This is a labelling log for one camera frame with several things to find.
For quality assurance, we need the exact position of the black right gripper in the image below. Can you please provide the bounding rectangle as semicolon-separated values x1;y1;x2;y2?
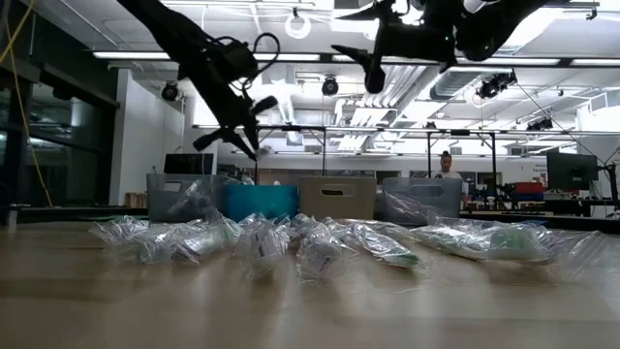
331;0;459;96

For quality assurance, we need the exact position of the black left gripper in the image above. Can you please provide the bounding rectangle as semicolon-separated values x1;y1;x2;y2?
192;72;280;162

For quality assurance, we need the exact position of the blue toothbrush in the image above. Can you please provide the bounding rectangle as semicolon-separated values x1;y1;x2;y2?
191;191;224;222
167;177;204;217
130;223;202;267

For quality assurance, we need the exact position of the black computer monitor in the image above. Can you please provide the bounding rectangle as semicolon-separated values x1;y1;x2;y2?
545;150;601;192
163;152;215;176

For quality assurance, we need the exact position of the teal plastic bin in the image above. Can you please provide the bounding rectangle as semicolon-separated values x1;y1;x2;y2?
223;183;300;223

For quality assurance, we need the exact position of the black ceiling spotlight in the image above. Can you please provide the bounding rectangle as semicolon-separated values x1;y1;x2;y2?
160;80;181;103

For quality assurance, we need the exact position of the white plastic bin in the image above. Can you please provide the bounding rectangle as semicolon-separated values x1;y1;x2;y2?
297;175;378;222

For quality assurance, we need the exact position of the smoky grey translucent bin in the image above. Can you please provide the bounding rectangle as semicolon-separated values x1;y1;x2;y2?
146;173;228;224
381;176;464;227

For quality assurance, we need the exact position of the person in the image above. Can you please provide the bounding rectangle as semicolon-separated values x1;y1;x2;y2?
430;150;469;195

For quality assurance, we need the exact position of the red storage bin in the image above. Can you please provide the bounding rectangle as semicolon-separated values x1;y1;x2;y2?
512;181;547;195

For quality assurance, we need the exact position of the black metal rack frame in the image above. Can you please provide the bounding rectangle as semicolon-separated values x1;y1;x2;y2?
251;123;499;184

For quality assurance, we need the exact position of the white ring light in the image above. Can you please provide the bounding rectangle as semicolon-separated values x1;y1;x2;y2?
284;10;313;41

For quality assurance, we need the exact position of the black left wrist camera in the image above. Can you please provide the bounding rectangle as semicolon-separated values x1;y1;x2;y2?
220;38;261;81

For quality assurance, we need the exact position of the black ceiling camera cluster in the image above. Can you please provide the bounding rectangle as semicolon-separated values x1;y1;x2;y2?
475;70;518;101

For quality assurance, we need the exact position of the black aluminium table frame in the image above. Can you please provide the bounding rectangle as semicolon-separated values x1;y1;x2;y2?
0;203;620;228

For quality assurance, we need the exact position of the yellow hanging cable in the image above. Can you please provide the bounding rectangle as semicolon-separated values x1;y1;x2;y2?
0;0;54;208

